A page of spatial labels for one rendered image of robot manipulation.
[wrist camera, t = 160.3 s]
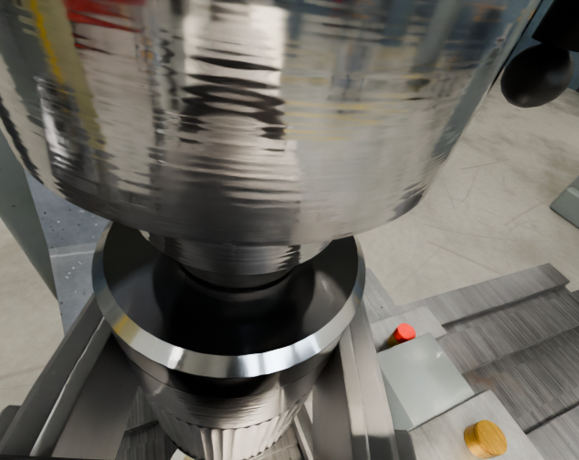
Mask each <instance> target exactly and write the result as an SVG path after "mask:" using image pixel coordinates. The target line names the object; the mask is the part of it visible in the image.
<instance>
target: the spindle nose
mask: <svg viewBox="0 0 579 460"><path fill-rule="evenodd" d="M542 2H543V0H0V130H1V132H2V133H3V134H4V136H5V139H6V141H7V143H8V145H9V146H10V148H11V150H12V152H13V153H14V155H15V157H16V158H17V159H18V160H19V162H20V163H21V164H22V166H23V167H24V168H25V169H26V170H27V171H28V172H29V173H30V174H31V175H32V176H33V177H34V178H35V179H37V180H38V181H39V182H40V183H42V184H43V185H44V186H45V187H47V188H48V189H49V190H50V191H52V192H53V193H55V194H57V195H58V196H60V197H62V198H63V199H65V200H67V201H69V202H70V203H72V204H74V205H76V206H78V207H80V208H82V209H84V210H86V211H88V212H90V213H93V214H96V215H98V216H101V217H103V218H105V219H108V220H111V221H113V222H116V223H119V224H121V225H126V226H128V227H132V228H136V229H139V230H143V231H145V232H149V233H153V234H157V235H164V236H169V237H173V238H178V239H183V240H189V241H195V242H202V243H209V244H217V245H230V246H293V245H305V244H311V243H319V242H325V241H330V240H335V239H340V238H344V237H347V236H351V235H358V234H360V233H363V232H367V231H370V230H373V229H375V228H377V227H379V226H382V225H386V224H388V223H390V222H392V221H394V220H395V219H397V218H399V217H400V216H402V215H404V214H406V213H407V212H409V211H410V210H412V209H413V208H414V207H416V206H417V205H418V204H419V203H420V202H421V201H422V200H423V199H424V198H425V197H426V196H427V195H428V194H429V192H430V191H431V189H432V188H433V186H434V184H435V183H436V181H437V179H438V177H439V175H440V174H441V173H442V171H443V170H444V168H445V166H446V165H447V162H448V160H449V159H450V157H451V155H452V154H453V152H454V150H455V149H456V148H457V146H458V144H459V142H460V141H461V139H462V137H463V135H464V134H465V132H466V130H467V129H468V126H469V125H470V123H471V122H472V121H473V119H474V117H475V116H476V114H477V112H478V110H479V108H480V106H481V105H482V103H483V101H484V100H485V98H486V97H487V96H488V94H489V92H490V90H491V88H492V86H493V85H494V83H495V81H496V80H497V78H498V76H499V75H500V73H501V71H502V70H503V68H504V67H505V65H506V63H507V61H508V60H509V58H510V56H511V54H512V52H513V51H514V49H515V47H516V46H517V45H518V43H519V42H520V40H521V37H522V36H523V34H524V32H525V31H526V29H527V27H528V26H529V24H530V22H531V21H532V19H533V18H534V16H535V14H536V12H537V11H538V9H539V7H540V6H541V4H542Z"/></svg>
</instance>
